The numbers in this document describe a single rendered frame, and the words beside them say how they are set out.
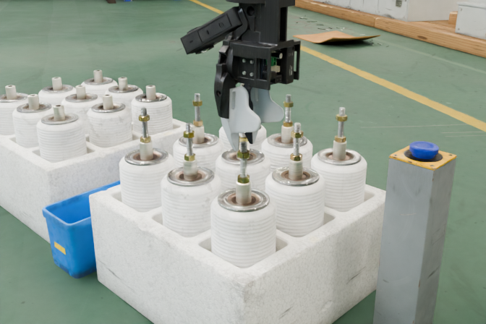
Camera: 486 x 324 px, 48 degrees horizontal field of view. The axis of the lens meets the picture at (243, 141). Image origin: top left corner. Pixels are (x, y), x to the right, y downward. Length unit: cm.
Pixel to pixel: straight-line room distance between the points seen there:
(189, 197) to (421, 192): 34
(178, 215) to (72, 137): 40
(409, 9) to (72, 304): 343
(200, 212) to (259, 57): 29
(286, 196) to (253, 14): 29
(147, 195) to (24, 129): 44
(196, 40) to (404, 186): 36
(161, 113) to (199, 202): 49
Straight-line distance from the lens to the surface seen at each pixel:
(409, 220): 83
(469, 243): 128
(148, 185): 93
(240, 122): 72
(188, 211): 85
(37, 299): 108
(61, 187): 117
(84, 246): 109
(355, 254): 95
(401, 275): 88
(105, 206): 97
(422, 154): 80
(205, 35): 74
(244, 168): 77
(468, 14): 359
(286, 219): 86
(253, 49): 68
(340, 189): 94
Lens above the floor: 60
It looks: 20 degrees down
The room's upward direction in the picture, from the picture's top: straight up
